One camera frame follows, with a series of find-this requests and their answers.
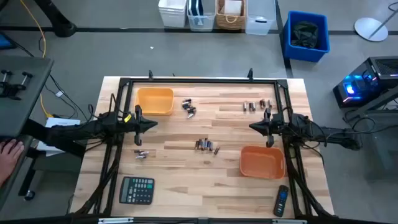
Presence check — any black clamp device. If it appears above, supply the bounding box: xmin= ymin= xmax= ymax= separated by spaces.
xmin=0 ymin=70 xmax=34 ymax=101

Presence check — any orange plastic bin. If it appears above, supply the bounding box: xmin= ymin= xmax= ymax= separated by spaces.
xmin=239 ymin=145 xmax=286 ymax=180

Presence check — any black remote control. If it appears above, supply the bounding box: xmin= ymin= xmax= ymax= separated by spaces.
xmin=273 ymin=184 xmax=290 ymax=218

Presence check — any yellow plastic bin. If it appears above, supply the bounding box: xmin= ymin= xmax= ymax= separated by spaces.
xmin=134 ymin=87 xmax=175 ymax=116

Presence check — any clear lidded storage bin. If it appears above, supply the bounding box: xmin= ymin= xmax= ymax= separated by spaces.
xmin=245 ymin=0 xmax=277 ymax=36

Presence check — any wicker basket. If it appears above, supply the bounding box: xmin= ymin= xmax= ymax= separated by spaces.
xmin=215 ymin=0 xmax=247 ymax=31

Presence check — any black computer with blue light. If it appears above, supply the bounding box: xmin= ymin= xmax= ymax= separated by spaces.
xmin=332 ymin=55 xmax=398 ymax=109

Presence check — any clear bin with books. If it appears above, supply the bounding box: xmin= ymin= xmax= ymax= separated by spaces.
xmin=187 ymin=0 xmax=216 ymax=32

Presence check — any blue plastic crate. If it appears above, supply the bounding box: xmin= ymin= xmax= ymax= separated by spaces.
xmin=282 ymin=11 xmax=331 ymax=63

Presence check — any yellow cable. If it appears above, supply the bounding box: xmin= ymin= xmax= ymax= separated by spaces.
xmin=19 ymin=0 xmax=54 ymax=119

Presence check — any grey round stand base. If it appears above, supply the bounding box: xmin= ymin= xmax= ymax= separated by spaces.
xmin=354 ymin=9 xmax=398 ymax=42

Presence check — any white storage bin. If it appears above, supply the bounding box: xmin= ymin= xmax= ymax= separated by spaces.
xmin=157 ymin=0 xmax=188 ymax=28

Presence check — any grey side table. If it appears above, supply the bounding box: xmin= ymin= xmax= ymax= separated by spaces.
xmin=0 ymin=55 xmax=55 ymax=139

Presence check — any person's hand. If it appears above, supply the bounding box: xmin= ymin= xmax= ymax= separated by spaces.
xmin=0 ymin=139 xmax=25 ymax=187

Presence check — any black desk calculator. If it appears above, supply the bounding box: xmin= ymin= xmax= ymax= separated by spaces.
xmin=119 ymin=176 xmax=155 ymax=205

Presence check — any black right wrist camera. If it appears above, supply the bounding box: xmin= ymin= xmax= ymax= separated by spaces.
xmin=271 ymin=114 xmax=285 ymax=134

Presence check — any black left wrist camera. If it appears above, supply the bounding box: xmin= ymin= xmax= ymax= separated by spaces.
xmin=123 ymin=113 xmax=136 ymax=132

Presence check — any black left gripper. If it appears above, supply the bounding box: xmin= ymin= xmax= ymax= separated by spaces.
xmin=134 ymin=105 xmax=159 ymax=147

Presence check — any white paper stack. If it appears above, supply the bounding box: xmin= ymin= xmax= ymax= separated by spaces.
xmin=223 ymin=0 xmax=243 ymax=16

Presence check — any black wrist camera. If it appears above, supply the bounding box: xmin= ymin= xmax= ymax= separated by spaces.
xmin=271 ymin=114 xmax=285 ymax=134
xmin=123 ymin=113 xmax=136 ymax=132

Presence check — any black metal table frame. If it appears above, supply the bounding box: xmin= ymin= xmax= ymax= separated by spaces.
xmin=70 ymin=68 xmax=335 ymax=224

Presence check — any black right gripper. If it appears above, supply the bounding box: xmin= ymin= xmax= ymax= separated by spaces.
xmin=249 ymin=108 xmax=275 ymax=149

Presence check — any black floor stand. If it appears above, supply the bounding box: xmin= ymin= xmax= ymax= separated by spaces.
xmin=32 ymin=0 xmax=78 ymax=38

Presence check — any black bag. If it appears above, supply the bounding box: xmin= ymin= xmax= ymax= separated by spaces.
xmin=290 ymin=21 xmax=320 ymax=49

